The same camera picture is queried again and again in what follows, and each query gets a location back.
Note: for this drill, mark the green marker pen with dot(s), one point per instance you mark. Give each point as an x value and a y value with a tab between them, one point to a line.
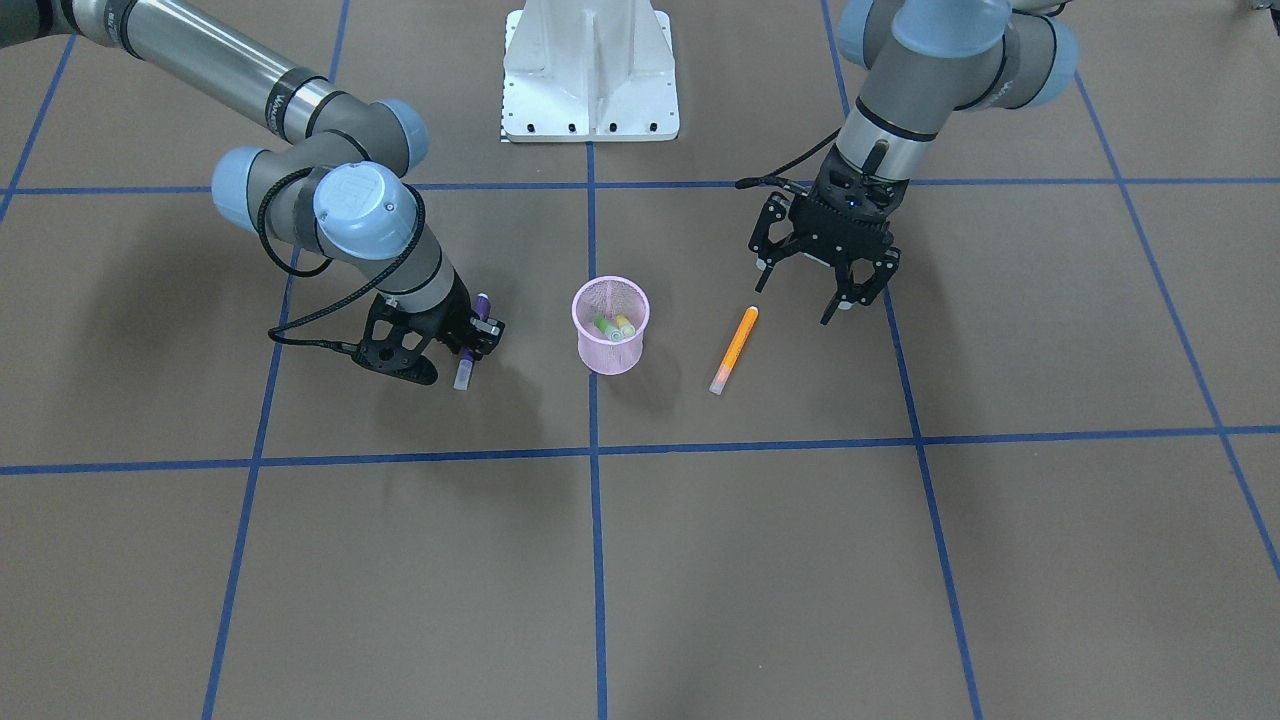
605	327

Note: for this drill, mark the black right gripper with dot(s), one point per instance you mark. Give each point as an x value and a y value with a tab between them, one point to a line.
449	313

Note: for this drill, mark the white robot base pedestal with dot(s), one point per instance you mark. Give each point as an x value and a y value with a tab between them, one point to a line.
589	71

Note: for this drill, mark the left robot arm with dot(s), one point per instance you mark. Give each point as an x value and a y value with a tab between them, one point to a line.
925	61

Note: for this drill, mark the orange marker pen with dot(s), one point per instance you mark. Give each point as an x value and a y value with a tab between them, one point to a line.
733	351

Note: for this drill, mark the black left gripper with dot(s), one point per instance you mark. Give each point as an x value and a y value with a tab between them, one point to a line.
775	226

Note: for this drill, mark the purple marker pen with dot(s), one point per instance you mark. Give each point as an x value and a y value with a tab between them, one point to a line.
468	357

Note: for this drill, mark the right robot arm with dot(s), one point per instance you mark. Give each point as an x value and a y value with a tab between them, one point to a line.
334	193

